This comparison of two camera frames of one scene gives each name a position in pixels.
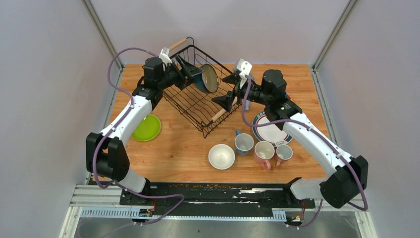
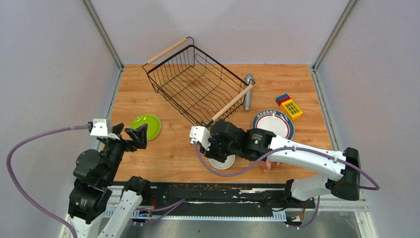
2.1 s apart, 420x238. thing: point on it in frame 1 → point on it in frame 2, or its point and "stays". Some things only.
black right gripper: x=225 y=101 → x=211 y=152
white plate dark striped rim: x=270 y=133 stays
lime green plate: x=148 y=129 stays
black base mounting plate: x=215 y=200 stays
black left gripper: x=190 y=70 → x=139 y=135
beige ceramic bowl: x=221 y=156 stays
